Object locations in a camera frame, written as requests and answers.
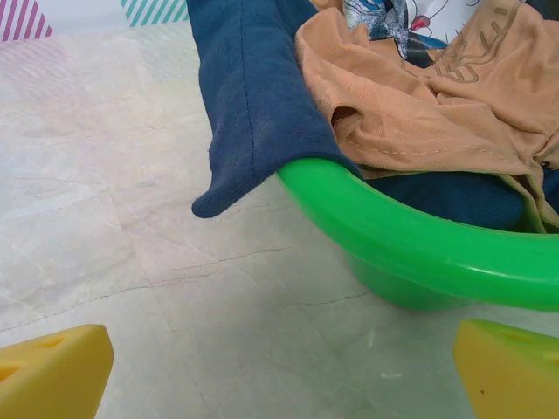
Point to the green plastic basket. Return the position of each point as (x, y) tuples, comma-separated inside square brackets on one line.
[(415, 257)]

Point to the navy blue t-shirt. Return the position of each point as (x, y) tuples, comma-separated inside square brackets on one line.
[(249, 109)]

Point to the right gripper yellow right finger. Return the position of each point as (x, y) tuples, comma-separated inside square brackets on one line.
[(515, 375)]

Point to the tan printed t-shirt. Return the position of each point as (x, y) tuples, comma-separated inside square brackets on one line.
[(393, 109)]

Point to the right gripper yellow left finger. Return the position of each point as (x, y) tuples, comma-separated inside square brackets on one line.
[(52, 375)]

